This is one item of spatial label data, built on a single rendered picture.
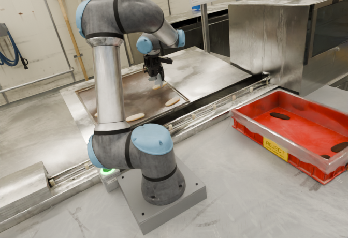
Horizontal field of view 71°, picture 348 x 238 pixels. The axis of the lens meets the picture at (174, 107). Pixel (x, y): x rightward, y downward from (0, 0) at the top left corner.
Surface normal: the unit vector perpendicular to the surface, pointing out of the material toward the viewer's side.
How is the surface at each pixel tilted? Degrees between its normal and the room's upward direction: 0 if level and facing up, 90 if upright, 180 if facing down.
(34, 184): 0
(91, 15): 66
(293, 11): 90
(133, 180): 1
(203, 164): 0
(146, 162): 89
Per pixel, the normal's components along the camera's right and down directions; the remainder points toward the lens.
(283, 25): -0.84, 0.37
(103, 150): -0.29, 0.04
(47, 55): 0.52, 0.34
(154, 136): -0.03, -0.88
